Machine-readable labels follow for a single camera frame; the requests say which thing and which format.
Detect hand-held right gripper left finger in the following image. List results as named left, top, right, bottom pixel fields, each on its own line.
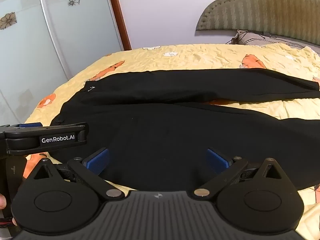
left=26, top=148, right=125, bottom=201

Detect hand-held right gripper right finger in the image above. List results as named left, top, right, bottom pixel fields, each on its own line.
left=194, top=148, right=288, bottom=201

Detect black pants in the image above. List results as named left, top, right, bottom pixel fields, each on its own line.
left=49, top=69, right=320, bottom=192

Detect frosted flower wardrobe door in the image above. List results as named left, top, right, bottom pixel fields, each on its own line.
left=37, top=0, right=125, bottom=78
left=0, top=0, right=73, bottom=127

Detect yellow carrot print blanket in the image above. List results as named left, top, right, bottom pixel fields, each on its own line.
left=24, top=42, right=320, bottom=240

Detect grey patterned pillow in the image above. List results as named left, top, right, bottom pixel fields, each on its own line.
left=226, top=29, right=320, bottom=53

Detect green padded headboard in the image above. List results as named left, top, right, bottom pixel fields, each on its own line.
left=195, top=0, right=320, bottom=42

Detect brown wooden wardrobe frame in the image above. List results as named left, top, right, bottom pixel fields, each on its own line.
left=106, top=0, right=132, bottom=51

